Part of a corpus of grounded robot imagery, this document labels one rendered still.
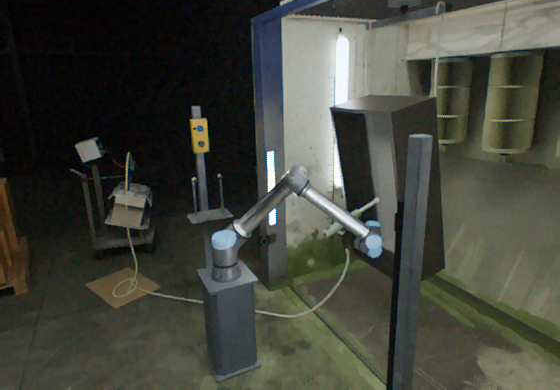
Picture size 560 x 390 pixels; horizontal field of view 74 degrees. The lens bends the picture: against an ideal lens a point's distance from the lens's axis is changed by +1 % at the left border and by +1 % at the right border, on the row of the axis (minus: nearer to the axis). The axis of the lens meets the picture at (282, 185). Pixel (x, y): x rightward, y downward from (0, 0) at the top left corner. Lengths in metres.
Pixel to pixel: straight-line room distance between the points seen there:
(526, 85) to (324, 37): 1.51
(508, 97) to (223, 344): 2.60
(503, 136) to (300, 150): 1.54
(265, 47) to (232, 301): 1.83
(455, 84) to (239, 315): 2.52
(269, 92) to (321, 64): 0.52
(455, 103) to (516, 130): 0.59
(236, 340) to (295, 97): 1.85
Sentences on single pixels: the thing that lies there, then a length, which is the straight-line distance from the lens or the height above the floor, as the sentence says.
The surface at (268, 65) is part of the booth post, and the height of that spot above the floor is 1.93.
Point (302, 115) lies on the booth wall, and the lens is 3.10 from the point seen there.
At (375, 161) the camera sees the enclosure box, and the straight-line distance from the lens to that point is 2.94.
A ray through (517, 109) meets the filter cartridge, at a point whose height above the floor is 1.58.
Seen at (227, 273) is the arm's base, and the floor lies 0.69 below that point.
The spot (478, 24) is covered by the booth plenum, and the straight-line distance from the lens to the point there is 3.29.
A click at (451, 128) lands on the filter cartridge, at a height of 1.39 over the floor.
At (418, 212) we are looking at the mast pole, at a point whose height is 1.41.
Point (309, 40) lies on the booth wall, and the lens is 3.14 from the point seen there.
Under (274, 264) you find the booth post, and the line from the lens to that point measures 3.33.
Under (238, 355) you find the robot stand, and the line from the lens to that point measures 2.59.
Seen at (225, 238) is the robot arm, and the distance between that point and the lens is 2.26.
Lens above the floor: 1.79
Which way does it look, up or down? 15 degrees down
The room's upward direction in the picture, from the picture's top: 1 degrees counter-clockwise
